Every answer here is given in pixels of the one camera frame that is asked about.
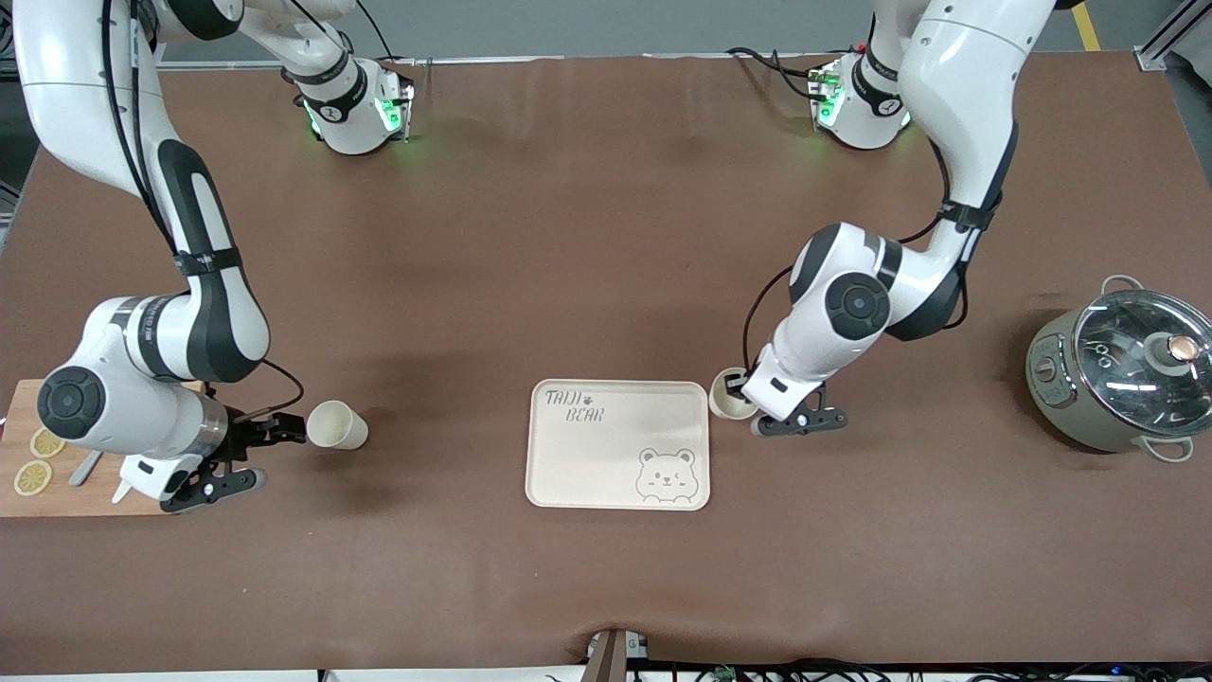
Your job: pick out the cream bear print tray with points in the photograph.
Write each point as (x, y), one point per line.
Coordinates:
(606, 464)

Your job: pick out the brown table mat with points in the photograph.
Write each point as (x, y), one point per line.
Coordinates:
(568, 237)

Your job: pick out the white plastic knife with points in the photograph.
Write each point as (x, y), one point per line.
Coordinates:
(121, 493)

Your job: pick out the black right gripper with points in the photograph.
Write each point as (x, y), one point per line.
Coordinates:
(244, 435)

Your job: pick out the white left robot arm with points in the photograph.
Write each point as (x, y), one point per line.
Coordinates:
(956, 95)

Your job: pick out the white IKEA cup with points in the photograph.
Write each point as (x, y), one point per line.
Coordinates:
(331, 426)
(724, 407)

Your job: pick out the metal table edge clamp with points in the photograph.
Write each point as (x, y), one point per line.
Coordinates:
(611, 658)

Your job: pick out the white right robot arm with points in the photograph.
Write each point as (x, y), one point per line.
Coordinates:
(218, 322)

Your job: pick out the glass pot lid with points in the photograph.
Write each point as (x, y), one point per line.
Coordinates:
(1127, 379)

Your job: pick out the wooden cutting board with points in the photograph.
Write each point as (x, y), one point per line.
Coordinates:
(85, 504)

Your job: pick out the yellow lemon slice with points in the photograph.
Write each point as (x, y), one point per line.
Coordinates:
(45, 445)
(33, 477)

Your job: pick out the aluminium frame profile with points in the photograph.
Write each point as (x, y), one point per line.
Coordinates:
(1174, 28)

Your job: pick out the grey plastic knife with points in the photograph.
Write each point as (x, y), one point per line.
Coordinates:
(83, 471)

